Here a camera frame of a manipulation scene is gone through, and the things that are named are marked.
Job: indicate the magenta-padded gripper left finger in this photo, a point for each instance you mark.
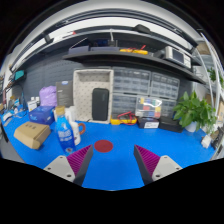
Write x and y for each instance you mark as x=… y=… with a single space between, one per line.
x=60 y=166

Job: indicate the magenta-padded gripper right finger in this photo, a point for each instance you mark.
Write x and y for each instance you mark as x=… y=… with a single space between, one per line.
x=163 y=166

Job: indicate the blue drink bottle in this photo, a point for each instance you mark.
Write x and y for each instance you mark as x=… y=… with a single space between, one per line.
x=65 y=136

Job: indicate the black case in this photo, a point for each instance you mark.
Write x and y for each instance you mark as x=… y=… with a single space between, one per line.
x=170 y=125

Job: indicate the brown cardboard box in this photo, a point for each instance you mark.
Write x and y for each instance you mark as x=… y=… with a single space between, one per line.
x=31 y=133

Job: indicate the flat round red coaster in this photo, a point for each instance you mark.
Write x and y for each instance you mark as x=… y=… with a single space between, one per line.
x=103 y=146

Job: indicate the blue cardboard box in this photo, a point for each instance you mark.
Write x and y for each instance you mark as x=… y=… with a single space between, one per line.
x=40 y=115

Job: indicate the yellow multimeter with red leads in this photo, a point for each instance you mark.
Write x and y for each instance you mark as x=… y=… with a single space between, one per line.
x=124 y=119

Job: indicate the clear organizer with coloured parts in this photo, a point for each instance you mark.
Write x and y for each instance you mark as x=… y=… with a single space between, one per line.
x=148 y=106

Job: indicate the green potted plant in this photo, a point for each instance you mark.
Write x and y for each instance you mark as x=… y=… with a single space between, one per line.
x=192 y=111

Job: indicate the purple plastic bag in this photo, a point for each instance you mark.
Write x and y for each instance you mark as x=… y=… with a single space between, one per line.
x=48 y=96

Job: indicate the dark grey flat box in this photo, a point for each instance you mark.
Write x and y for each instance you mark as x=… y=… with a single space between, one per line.
x=64 y=95

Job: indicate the black rectangular speaker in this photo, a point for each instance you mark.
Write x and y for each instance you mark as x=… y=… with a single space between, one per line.
x=100 y=104

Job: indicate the white dotted fabric bin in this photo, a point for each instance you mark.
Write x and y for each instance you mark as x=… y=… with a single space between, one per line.
x=83 y=93

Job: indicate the grey small-parts drawer cabinet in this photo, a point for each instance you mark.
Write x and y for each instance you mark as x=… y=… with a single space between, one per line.
x=130 y=83
x=165 y=86

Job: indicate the teal plastic bin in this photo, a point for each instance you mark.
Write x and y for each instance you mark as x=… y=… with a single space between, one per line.
x=19 y=74

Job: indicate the dark overhead shelf unit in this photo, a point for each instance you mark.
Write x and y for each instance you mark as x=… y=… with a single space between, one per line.
x=133 y=56

